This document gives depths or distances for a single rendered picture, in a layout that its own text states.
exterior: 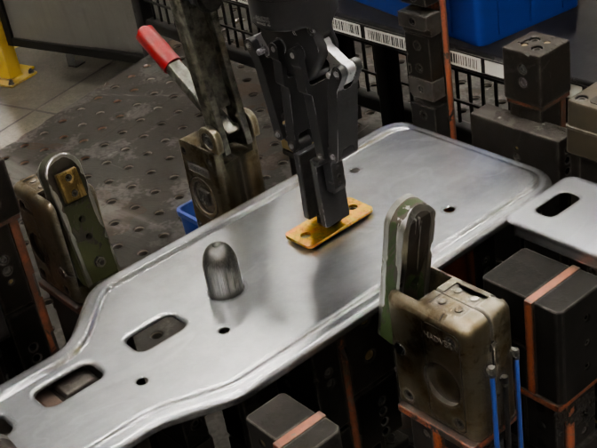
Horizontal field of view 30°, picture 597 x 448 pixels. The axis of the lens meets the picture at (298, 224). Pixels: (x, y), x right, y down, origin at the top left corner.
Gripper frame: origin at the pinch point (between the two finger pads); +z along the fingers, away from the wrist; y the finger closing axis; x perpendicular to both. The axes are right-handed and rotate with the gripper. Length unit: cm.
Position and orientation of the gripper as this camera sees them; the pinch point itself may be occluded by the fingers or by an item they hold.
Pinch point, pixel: (322, 184)
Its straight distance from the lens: 102.6
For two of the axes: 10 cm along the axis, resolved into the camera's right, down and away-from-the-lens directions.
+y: 6.5, 3.2, -6.9
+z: 1.5, 8.4, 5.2
